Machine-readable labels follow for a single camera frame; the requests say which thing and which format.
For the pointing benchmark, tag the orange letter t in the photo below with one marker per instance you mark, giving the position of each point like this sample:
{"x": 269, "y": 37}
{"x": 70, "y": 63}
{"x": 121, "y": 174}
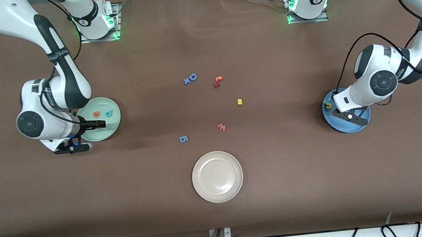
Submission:
{"x": 218, "y": 78}

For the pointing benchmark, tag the orange letter e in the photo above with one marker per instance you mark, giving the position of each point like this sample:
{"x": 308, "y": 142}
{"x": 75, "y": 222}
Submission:
{"x": 95, "y": 114}

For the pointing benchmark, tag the red letter w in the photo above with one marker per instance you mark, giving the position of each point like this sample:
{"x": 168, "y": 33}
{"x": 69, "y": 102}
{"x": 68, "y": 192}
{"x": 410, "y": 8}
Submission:
{"x": 221, "y": 127}

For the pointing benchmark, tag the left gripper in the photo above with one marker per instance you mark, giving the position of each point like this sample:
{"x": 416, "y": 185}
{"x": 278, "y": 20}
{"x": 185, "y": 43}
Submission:
{"x": 332, "y": 95}

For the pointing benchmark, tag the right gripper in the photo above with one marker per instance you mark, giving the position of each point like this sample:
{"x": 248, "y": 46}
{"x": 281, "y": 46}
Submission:
{"x": 84, "y": 126}

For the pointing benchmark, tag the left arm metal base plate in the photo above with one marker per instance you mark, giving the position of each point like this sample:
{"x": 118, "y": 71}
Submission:
{"x": 309, "y": 21}

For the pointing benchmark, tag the white paper tag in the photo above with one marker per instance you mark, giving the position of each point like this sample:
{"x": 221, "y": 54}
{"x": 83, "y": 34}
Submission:
{"x": 389, "y": 218}

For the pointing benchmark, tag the blue letter x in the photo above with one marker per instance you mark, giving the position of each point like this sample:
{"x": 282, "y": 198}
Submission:
{"x": 186, "y": 81}

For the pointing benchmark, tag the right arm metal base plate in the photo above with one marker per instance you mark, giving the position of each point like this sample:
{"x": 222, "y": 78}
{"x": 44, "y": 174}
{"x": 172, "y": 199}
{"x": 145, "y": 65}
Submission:
{"x": 87, "y": 41}

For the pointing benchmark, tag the maroon foam letter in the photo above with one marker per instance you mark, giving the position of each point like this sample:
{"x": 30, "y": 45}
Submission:
{"x": 216, "y": 85}

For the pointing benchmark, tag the blue letter g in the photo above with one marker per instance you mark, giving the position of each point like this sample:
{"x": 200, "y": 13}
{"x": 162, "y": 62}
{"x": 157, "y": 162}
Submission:
{"x": 183, "y": 138}

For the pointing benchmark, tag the blue plate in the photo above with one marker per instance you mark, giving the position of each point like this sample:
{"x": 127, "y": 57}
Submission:
{"x": 345, "y": 127}

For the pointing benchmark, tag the blue letter D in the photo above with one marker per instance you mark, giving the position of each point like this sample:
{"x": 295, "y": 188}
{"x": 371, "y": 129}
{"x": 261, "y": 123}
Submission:
{"x": 192, "y": 77}

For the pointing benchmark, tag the beige plate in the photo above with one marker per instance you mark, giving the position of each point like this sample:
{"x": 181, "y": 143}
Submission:
{"x": 217, "y": 177}

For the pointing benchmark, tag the teal letter p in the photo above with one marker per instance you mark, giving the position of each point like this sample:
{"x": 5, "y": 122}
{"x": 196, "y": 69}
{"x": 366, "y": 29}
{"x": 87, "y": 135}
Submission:
{"x": 109, "y": 114}

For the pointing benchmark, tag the yellow letter u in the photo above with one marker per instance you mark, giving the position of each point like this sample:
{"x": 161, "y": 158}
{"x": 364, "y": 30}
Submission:
{"x": 328, "y": 106}

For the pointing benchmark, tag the pale green plate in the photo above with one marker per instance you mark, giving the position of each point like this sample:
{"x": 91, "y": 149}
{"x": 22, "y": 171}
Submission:
{"x": 111, "y": 132}

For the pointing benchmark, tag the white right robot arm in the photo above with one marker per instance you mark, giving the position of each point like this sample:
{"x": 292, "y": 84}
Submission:
{"x": 5, "y": 18}

